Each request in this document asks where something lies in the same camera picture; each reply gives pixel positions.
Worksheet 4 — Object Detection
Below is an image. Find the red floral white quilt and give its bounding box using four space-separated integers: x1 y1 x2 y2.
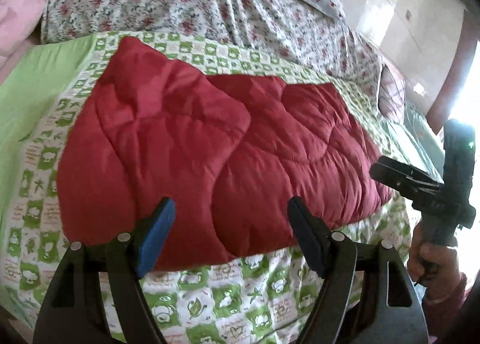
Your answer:
40 0 408 124

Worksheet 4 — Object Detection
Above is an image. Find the person's right hand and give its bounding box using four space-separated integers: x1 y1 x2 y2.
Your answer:
407 222 462 302

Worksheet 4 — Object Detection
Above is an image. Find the red quilted puffer jacket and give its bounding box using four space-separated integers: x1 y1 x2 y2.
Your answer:
56 37 392 271

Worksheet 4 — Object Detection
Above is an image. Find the pink bed sheet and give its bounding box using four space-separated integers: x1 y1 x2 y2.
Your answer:
0 0 47 83

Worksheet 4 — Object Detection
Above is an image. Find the dark wooden furniture edge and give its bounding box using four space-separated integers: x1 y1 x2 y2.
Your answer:
426 10 479 134

